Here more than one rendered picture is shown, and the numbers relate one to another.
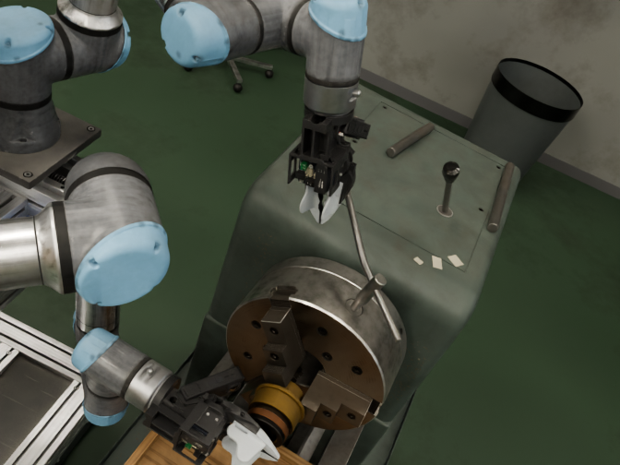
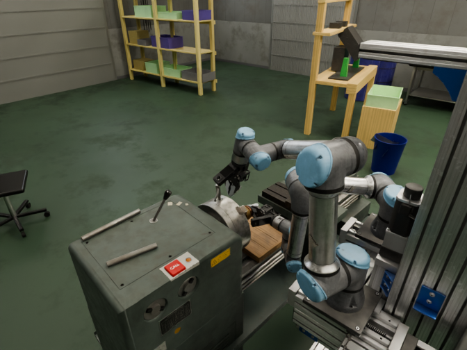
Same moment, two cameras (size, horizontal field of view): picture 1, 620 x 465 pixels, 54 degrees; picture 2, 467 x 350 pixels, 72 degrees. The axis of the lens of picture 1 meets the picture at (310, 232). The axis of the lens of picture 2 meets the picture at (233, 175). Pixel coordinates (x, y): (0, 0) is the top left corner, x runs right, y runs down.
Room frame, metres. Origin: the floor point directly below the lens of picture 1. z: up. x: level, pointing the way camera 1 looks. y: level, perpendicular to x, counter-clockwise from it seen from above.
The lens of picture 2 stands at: (1.79, 0.75, 2.18)
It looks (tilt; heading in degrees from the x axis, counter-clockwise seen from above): 30 degrees down; 216
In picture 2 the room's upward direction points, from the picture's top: straight up
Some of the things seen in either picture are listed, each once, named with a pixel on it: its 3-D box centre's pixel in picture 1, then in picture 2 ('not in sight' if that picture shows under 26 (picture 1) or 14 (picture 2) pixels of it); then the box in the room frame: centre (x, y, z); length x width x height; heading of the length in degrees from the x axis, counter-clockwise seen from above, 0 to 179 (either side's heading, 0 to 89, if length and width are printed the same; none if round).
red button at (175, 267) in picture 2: not in sight; (174, 268); (1.20, 0.05, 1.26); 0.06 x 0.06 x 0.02; 80
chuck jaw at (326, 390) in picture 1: (340, 402); not in sight; (0.63, -0.16, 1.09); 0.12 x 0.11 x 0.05; 80
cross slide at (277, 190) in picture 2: not in sight; (295, 200); (0.10, 0.04, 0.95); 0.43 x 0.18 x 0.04; 80
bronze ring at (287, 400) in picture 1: (275, 411); (242, 214); (0.57, -0.06, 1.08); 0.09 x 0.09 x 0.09; 81
